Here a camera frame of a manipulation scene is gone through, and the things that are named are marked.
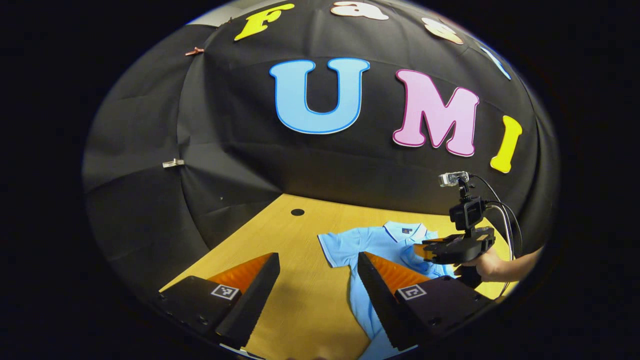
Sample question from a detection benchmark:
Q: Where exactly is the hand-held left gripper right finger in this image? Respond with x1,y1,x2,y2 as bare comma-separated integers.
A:
357,251,496,352

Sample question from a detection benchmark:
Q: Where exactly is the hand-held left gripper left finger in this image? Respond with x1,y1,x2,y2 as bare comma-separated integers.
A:
157,252,281,350

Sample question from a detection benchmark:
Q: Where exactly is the light blue T-shirt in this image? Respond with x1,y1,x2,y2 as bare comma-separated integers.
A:
318,221,457,360

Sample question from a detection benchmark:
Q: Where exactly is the black backdrop cloth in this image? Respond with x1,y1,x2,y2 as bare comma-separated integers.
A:
82,0,560,306

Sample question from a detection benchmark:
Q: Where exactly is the black cable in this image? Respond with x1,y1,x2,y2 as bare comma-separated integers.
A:
469,174,524,258
484,201,516,297

